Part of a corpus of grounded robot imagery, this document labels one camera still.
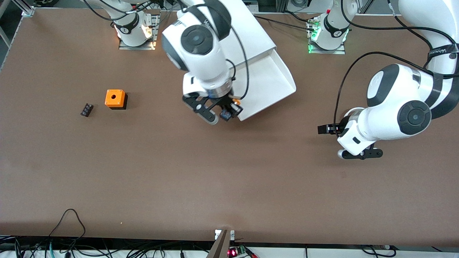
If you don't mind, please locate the cream cabinet drawer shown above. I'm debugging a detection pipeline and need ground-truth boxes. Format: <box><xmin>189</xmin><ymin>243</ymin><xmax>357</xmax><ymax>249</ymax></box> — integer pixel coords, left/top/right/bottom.
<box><xmin>233</xmin><ymin>48</ymin><xmax>297</xmax><ymax>121</ymax></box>

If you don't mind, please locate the orange black button box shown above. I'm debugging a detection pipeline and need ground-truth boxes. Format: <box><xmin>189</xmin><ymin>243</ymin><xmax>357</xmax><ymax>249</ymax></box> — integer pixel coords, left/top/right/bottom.
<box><xmin>105</xmin><ymin>89</ymin><xmax>128</xmax><ymax>110</ymax></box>

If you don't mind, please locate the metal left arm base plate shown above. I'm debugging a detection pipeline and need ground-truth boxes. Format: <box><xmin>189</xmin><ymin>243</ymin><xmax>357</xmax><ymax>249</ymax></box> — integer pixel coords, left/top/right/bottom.
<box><xmin>307</xmin><ymin>16</ymin><xmax>346</xmax><ymax>55</ymax></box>

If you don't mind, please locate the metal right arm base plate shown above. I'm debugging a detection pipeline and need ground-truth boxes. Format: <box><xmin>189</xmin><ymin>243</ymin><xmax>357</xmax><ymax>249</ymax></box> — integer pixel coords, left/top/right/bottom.
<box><xmin>118</xmin><ymin>14</ymin><xmax>160</xmax><ymax>51</ymax></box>

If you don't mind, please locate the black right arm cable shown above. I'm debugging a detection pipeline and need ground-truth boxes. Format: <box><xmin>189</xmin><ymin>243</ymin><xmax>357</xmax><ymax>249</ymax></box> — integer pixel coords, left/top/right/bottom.
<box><xmin>86</xmin><ymin>0</ymin><xmax>250</xmax><ymax>101</ymax></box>

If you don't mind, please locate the black looped cable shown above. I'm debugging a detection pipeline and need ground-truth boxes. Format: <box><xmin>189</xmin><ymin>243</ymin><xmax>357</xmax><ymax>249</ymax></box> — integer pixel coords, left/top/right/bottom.
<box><xmin>48</xmin><ymin>209</ymin><xmax>86</xmax><ymax>248</ymax></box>

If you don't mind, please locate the orange capped push button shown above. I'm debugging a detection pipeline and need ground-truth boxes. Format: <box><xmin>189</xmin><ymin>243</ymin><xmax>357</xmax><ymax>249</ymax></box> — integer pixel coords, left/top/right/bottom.
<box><xmin>220</xmin><ymin>99</ymin><xmax>241</xmax><ymax>121</ymax></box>

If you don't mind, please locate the white drawer cabinet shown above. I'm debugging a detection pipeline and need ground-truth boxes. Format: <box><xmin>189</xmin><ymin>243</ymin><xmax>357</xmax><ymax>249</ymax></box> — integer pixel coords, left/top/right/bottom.
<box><xmin>176</xmin><ymin>0</ymin><xmax>277</xmax><ymax>72</ymax></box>

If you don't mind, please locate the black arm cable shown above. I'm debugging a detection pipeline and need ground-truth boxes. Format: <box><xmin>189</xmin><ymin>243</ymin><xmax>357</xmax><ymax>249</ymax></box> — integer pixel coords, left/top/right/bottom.
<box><xmin>333</xmin><ymin>0</ymin><xmax>459</xmax><ymax>137</ymax></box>
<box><xmin>86</xmin><ymin>0</ymin><xmax>250</xmax><ymax>101</ymax></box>

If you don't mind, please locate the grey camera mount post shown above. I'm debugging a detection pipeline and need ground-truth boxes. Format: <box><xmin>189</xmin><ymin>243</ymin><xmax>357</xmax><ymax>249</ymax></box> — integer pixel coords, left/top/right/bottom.
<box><xmin>206</xmin><ymin>229</ymin><xmax>235</xmax><ymax>258</ymax></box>

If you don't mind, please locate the aluminium frame profile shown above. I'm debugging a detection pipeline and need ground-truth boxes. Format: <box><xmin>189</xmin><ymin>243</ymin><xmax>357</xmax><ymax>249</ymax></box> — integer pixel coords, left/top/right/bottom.
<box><xmin>11</xmin><ymin>0</ymin><xmax>35</xmax><ymax>17</ymax></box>

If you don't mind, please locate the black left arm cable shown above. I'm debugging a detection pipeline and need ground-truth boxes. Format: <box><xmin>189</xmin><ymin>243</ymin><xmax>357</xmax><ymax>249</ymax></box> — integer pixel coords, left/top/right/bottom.
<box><xmin>333</xmin><ymin>0</ymin><xmax>459</xmax><ymax>137</ymax></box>

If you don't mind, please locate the black cable on table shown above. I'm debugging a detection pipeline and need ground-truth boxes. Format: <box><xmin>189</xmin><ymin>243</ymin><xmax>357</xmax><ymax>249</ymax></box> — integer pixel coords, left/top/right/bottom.
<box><xmin>253</xmin><ymin>14</ymin><xmax>318</xmax><ymax>31</ymax></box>

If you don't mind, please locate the red lit circuit board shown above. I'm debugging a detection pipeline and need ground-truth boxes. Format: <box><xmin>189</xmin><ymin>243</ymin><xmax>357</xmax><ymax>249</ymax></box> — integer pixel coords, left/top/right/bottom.
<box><xmin>228</xmin><ymin>246</ymin><xmax>258</xmax><ymax>258</ymax></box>

